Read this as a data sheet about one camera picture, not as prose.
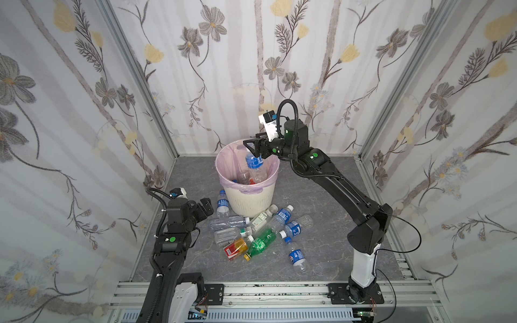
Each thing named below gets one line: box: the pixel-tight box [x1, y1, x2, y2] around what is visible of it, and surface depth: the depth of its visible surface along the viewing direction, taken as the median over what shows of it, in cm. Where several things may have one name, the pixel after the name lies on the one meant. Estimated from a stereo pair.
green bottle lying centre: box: [243, 226, 277, 262], surface depth 83 cm
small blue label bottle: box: [279, 214, 314, 239], surface depth 88 cm
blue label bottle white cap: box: [268, 204, 295, 232], surface depth 92 cm
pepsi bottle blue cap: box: [288, 246, 307, 274], surface depth 80 cm
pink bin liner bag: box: [215, 139, 280, 194], surface depth 80 cm
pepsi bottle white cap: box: [245, 154, 268, 184], surface depth 76 cm
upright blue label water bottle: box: [216, 189, 230, 220], surface depth 95 cm
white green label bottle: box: [249, 204, 279, 232], surface depth 90 cm
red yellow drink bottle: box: [223, 238, 248, 260], surface depth 82 cm
